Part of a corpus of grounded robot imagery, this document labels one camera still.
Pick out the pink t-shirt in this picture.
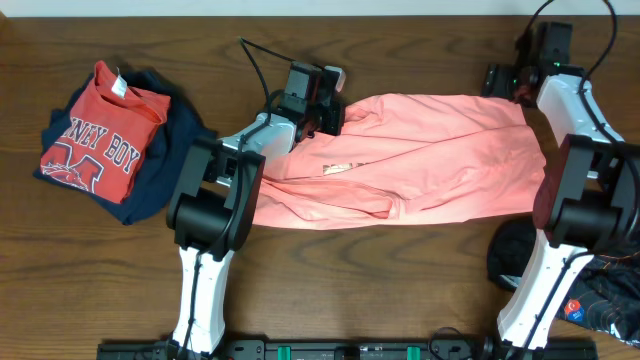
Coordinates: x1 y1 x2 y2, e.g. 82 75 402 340
254 94 546 230

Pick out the black patterned garment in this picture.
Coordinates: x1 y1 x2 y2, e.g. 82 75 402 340
487 217 639 348

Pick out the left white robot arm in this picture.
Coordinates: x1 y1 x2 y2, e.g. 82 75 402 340
166 61 346 359

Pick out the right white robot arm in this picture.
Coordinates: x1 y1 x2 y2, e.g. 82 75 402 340
482 61 639 359

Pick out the navy folded garment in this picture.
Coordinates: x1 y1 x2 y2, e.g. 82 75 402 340
34 70 206 225

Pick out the red printed folded t-shirt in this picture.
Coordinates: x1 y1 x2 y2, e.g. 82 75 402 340
40 61 170 204

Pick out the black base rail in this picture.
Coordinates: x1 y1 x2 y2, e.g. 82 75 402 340
96 329 599 360

